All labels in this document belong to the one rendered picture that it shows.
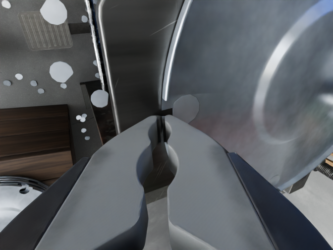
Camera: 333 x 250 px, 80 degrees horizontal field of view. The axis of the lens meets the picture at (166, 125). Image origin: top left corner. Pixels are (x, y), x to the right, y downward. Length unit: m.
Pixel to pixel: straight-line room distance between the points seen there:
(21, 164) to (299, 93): 0.65
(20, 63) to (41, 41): 0.21
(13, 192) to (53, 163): 0.11
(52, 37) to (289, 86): 0.66
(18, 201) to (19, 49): 0.51
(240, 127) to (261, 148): 0.05
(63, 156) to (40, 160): 0.06
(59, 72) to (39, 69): 0.67
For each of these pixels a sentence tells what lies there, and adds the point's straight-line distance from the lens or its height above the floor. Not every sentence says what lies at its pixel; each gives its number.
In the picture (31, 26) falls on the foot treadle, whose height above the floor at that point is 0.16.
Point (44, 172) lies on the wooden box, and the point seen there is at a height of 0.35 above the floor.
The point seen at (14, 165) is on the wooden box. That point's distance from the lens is 0.68.
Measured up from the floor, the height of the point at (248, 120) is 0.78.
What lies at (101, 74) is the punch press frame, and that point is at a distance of 0.74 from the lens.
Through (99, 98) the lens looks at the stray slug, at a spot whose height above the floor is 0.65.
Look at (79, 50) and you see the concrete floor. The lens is 0.90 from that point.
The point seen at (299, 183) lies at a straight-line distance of 0.44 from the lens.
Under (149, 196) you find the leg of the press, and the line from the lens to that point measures 0.40.
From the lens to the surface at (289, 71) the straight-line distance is 0.18.
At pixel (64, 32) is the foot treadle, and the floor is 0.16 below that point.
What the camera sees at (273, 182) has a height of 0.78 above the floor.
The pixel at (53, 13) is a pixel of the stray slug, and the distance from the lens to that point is 0.24.
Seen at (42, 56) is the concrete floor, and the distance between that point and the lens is 0.91.
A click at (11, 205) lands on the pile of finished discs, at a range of 0.73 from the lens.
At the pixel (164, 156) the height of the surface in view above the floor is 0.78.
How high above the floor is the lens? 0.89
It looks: 52 degrees down
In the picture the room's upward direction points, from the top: 139 degrees clockwise
